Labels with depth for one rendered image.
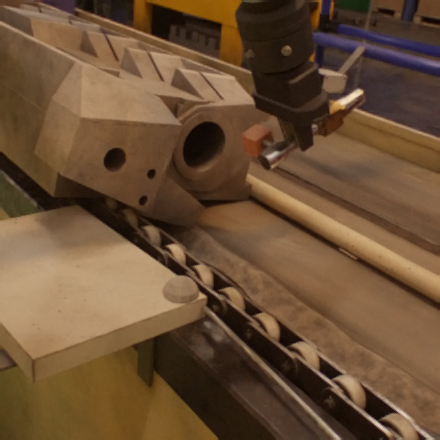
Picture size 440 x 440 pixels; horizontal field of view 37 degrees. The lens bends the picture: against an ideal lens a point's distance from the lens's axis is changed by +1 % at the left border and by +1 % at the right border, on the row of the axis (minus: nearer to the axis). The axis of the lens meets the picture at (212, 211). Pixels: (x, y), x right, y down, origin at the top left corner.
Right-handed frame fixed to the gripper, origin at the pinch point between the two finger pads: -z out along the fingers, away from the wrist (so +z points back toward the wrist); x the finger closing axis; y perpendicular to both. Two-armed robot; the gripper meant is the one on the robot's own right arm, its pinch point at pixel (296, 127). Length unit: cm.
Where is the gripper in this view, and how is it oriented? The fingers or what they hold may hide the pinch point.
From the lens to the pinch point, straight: 91.3
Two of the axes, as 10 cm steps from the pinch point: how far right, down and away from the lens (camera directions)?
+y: -7.7, 5.4, -3.4
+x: -5.8, -3.8, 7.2
